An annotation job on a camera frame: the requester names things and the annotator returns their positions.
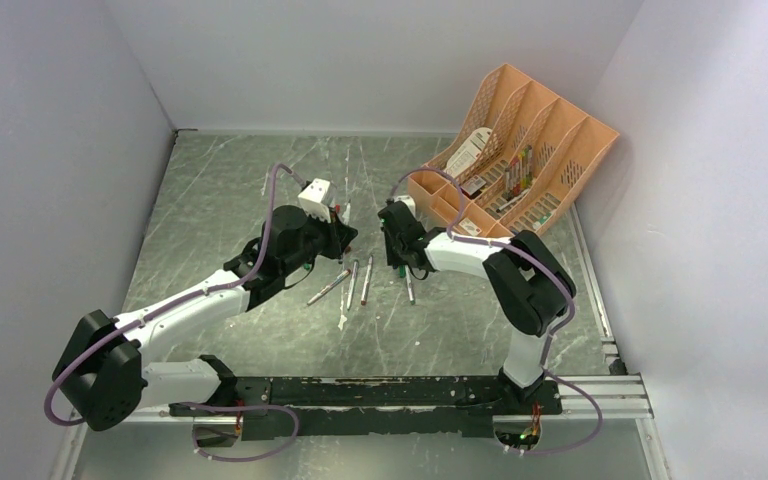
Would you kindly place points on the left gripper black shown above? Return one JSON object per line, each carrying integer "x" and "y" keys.
{"x": 338, "y": 236}

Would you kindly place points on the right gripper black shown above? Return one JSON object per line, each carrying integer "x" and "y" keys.
{"x": 391, "y": 259}

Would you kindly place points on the white pen green end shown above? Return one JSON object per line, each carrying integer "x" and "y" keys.
{"x": 410, "y": 286}

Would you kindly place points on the white pen blue cap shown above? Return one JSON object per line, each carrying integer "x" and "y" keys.
{"x": 345, "y": 213}

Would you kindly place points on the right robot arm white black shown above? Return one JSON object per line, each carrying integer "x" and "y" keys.
{"x": 535, "y": 293}

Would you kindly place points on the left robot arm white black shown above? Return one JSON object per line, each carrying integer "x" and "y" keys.
{"x": 109, "y": 368}

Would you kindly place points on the white pen brown end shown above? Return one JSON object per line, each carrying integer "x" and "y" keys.
{"x": 367, "y": 280}

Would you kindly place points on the white pen red tip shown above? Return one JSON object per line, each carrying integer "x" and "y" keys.
{"x": 329, "y": 287}

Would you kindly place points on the white pen grey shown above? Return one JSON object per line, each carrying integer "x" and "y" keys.
{"x": 352, "y": 284}

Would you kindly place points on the pens bundle in organizer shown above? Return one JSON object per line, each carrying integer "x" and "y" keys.
{"x": 518, "y": 178}

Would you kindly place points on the orange plastic file organizer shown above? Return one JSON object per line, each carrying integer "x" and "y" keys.
{"x": 569, "y": 145}

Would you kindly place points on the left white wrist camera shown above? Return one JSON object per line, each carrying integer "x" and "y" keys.
{"x": 317, "y": 199}

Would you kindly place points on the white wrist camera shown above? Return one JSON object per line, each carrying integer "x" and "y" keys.
{"x": 409, "y": 202}
{"x": 317, "y": 199}

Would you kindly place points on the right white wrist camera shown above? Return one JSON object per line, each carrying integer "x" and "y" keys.
{"x": 409, "y": 202}

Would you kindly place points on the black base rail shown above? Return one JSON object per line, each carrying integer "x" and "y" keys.
{"x": 316, "y": 406}

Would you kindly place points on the aluminium frame rail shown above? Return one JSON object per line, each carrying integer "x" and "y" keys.
{"x": 606, "y": 430}

